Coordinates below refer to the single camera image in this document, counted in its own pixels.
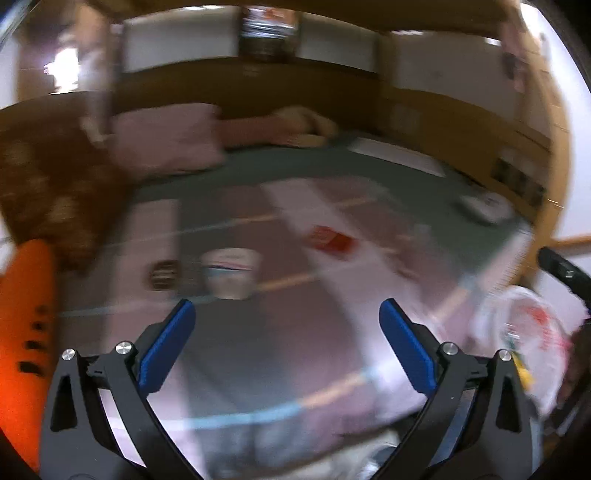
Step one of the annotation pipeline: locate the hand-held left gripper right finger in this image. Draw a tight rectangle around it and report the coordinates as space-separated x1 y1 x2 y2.
379 298 544 480

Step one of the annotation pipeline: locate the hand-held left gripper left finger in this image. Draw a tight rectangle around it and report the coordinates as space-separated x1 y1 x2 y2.
39 298 200 480

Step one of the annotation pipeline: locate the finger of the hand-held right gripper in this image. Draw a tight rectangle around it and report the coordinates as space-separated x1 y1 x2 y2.
537 246 591 315

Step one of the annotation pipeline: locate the white plastic bag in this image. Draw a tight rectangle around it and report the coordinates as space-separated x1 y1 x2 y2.
468 285 588 417

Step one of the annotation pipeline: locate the white paper cup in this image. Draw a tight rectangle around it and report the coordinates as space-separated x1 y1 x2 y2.
200 248 262 301

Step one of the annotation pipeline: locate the small white object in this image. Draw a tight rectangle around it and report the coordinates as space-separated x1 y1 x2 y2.
459 191 516 227

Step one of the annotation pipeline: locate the pink checked blanket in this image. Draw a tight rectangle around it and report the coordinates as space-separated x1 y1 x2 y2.
55 177 533 480

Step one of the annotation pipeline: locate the red cardboard box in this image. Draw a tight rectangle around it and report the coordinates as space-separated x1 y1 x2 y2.
300 224 358 258

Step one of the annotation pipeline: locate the orange carrot plush pillow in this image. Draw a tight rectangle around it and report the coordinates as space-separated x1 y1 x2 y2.
0 240 59 472

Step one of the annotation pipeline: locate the wooden footboard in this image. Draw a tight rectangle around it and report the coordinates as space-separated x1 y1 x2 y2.
379 31 574 260

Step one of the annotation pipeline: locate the green bed sheet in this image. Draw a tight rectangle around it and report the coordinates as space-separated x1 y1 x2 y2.
129 137 533 260

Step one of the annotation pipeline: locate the brown floral cushion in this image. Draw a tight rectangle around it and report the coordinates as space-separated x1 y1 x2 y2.
0 108 136 274

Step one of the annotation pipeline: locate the pink pillow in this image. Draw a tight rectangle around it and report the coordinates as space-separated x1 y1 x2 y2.
111 102 227 179

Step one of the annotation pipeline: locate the striped plush rabbit toy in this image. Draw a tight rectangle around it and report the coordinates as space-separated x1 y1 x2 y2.
217 106 341 149

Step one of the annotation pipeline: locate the stack of books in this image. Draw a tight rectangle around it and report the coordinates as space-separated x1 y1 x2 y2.
239 6 301 61

